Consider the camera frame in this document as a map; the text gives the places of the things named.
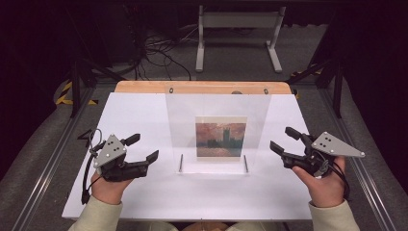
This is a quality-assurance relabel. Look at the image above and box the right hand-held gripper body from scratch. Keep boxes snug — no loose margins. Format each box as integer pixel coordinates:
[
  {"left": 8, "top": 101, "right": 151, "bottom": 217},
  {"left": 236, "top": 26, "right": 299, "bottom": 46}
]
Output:
[{"left": 280, "top": 131, "right": 366, "bottom": 178}]

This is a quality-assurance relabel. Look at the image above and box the bundle of black floor cables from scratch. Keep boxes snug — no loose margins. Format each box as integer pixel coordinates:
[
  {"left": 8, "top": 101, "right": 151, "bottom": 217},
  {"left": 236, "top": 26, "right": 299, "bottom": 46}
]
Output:
[{"left": 123, "top": 3, "right": 193, "bottom": 82}]

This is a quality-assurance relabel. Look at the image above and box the white metal frame stand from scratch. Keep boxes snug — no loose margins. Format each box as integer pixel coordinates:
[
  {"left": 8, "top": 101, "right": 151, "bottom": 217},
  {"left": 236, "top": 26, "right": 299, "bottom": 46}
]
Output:
[{"left": 195, "top": 4, "right": 287, "bottom": 74}]

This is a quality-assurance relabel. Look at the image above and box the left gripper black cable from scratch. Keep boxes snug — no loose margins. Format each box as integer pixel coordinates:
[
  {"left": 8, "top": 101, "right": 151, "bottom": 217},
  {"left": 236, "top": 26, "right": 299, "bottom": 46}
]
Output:
[{"left": 80, "top": 128, "right": 104, "bottom": 206}]

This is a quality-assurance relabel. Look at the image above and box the clear acrylic photo frame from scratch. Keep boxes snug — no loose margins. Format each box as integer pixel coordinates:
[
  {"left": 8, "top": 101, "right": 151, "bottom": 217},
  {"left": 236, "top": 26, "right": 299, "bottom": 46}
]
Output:
[{"left": 165, "top": 86, "right": 273, "bottom": 176}]

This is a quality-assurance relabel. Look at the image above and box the person's right hand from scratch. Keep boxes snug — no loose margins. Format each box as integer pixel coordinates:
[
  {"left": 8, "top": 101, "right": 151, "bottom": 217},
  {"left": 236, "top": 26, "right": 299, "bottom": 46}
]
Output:
[{"left": 292, "top": 157, "right": 347, "bottom": 209}]

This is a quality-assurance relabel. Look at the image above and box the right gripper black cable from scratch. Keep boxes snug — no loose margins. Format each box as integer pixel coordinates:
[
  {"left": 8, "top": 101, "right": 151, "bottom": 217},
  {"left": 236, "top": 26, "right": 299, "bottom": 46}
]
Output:
[{"left": 331, "top": 162, "right": 351, "bottom": 200}]

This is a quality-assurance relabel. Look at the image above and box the postcard with painting print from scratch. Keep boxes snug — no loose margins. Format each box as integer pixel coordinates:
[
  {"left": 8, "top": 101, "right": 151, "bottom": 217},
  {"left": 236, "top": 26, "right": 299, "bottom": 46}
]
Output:
[{"left": 194, "top": 115, "right": 248, "bottom": 163}]

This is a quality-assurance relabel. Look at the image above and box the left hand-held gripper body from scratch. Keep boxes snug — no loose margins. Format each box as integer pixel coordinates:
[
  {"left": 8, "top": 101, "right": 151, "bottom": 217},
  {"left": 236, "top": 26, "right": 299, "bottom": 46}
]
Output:
[{"left": 91, "top": 134, "right": 151, "bottom": 183}]

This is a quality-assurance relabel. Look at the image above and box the aluminium floor rail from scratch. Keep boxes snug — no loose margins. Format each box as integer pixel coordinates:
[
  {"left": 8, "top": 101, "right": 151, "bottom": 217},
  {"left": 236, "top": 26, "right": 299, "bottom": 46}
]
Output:
[
  {"left": 320, "top": 88, "right": 399, "bottom": 231},
  {"left": 11, "top": 86, "right": 97, "bottom": 231}
]

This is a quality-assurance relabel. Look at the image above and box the black metal stand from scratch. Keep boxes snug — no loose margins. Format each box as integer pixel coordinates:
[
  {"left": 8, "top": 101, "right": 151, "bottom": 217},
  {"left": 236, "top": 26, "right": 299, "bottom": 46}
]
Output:
[
  {"left": 68, "top": 47, "right": 127, "bottom": 118},
  {"left": 287, "top": 47, "right": 344, "bottom": 119}
]

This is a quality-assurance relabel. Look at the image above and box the white board sheet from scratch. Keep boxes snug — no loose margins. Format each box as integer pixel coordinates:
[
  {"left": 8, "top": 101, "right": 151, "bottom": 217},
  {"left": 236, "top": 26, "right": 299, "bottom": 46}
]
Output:
[{"left": 62, "top": 91, "right": 314, "bottom": 222}]

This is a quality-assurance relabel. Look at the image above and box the yellow black hazard tape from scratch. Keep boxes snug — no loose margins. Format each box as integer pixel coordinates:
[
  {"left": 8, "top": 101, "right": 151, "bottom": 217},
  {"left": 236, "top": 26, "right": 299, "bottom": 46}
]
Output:
[
  {"left": 56, "top": 81, "right": 99, "bottom": 106},
  {"left": 290, "top": 64, "right": 322, "bottom": 79}
]

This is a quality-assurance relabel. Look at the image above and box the person's left hand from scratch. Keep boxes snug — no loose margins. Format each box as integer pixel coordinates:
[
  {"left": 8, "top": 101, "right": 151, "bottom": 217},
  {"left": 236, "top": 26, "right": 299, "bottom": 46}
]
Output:
[{"left": 90, "top": 171, "right": 134, "bottom": 206}]

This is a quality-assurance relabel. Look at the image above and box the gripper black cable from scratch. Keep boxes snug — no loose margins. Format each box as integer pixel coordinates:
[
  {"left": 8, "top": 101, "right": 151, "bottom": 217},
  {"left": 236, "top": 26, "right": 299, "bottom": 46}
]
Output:
[
  {"left": 331, "top": 162, "right": 351, "bottom": 200},
  {"left": 80, "top": 128, "right": 104, "bottom": 206}
]

